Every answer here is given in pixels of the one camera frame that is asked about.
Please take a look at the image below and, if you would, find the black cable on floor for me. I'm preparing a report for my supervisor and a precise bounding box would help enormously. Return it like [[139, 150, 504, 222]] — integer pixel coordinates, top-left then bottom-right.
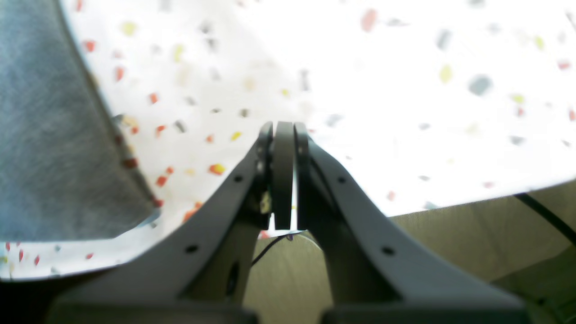
[[513, 193, 576, 247]]

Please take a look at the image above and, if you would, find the terrazzo pattern tablecloth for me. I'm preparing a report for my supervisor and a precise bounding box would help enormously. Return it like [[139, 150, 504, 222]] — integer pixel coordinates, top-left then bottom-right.
[[1, 0, 575, 279]]

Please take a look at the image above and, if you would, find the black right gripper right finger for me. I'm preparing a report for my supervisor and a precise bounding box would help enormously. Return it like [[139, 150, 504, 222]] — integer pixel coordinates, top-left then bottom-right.
[[294, 123, 529, 324]]

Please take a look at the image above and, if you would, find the grey t-shirt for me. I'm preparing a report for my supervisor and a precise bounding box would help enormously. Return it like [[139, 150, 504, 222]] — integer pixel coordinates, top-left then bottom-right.
[[0, 0, 160, 242]]

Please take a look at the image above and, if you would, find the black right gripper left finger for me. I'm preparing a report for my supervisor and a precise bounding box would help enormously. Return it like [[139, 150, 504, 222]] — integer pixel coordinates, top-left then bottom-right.
[[46, 122, 294, 324]]

